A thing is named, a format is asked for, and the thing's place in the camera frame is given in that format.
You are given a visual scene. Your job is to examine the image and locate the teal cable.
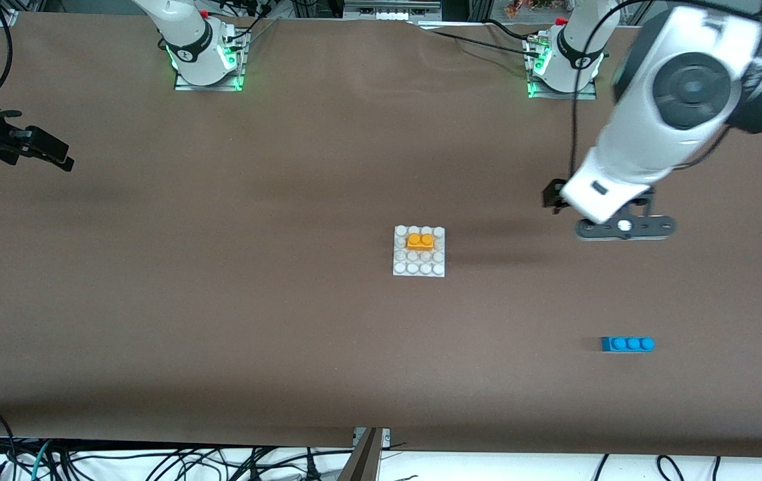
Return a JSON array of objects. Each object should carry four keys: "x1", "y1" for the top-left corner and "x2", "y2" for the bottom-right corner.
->
[{"x1": 29, "y1": 440, "x2": 55, "y2": 481}]

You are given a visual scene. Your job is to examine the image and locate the short black base cable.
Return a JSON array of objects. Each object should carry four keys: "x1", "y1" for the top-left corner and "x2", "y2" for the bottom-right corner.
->
[{"x1": 481, "y1": 19, "x2": 543, "y2": 42}]

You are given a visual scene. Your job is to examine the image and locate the brown table cover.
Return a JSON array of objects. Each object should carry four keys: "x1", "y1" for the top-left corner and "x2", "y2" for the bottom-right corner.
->
[{"x1": 0, "y1": 12, "x2": 762, "y2": 459}]

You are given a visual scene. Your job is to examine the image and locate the orange red clutter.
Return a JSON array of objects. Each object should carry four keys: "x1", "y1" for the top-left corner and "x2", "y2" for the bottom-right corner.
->
[{"x1": 505, "y1": 0, "x2": 555, "y2": 17}]

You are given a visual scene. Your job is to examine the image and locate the long black base cable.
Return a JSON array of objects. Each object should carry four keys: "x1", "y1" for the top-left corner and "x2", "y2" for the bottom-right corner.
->
[{"x1": 414, "y1": 23, "x2": 543, "y2": 59}]

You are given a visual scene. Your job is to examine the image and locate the blue three-stud block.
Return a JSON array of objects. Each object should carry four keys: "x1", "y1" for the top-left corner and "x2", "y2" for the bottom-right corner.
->
[{"x1": 601, "y1": 336, "x2": 656, "y2": 353}]

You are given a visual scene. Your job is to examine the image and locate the tangled black cable bundle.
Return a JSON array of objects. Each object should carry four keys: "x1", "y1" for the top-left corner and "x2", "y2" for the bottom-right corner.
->
[{"x1": 53, "y1": 444, "x2": 355, "y2": 481}]

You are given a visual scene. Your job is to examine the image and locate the white studded base plate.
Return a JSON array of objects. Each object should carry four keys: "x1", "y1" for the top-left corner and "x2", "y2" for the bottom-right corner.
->
[{"x1": 392, "y1": 226, "x2": 447, "y2": 278}]

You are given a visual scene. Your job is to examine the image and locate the white frame piece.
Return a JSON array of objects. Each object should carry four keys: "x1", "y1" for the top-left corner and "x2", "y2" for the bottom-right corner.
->
[{"x1": 344, "y1": 0, "x2": 442, "y2": 22}]

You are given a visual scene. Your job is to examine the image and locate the black right base cables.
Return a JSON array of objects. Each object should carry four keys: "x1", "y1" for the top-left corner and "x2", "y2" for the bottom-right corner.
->
[{"x1": 211, "y1": 0, "x2": 281, "y2": 49}]

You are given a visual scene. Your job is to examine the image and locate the aluminium frame post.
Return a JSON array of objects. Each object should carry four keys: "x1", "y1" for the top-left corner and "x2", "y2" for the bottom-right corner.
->
[{"x1": 338, "y1": 428, "x2": 392, "y2": 481}]

